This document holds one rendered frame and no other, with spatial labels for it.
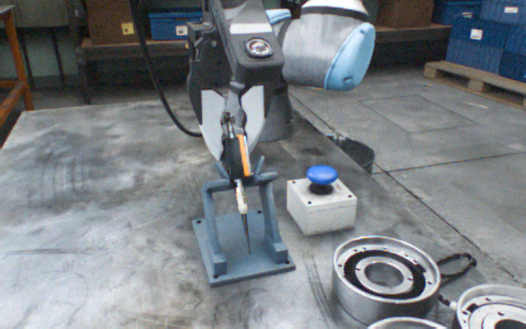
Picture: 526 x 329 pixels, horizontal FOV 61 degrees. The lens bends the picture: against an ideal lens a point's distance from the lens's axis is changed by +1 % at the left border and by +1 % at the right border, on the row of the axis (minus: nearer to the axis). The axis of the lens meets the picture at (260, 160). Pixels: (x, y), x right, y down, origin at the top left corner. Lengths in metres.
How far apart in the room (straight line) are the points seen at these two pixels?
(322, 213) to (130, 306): 0.25
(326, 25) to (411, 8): 3.83
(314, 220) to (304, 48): 0.32
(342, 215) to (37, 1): 3.69
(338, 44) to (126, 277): 0.48
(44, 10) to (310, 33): 3.45
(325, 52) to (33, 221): 0.50
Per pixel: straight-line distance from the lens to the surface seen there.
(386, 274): 0.51
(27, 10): 4.10
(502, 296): 0.50
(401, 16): 4.53
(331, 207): 0.57
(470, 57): 4.55
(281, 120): 0.85
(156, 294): 0.50
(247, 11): 0.44
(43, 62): 4.41
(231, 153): 0.50
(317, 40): 0.76
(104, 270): 0.55
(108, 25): 3.77
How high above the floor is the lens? 1.13
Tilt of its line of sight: 26 degrees down
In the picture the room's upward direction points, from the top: straight up
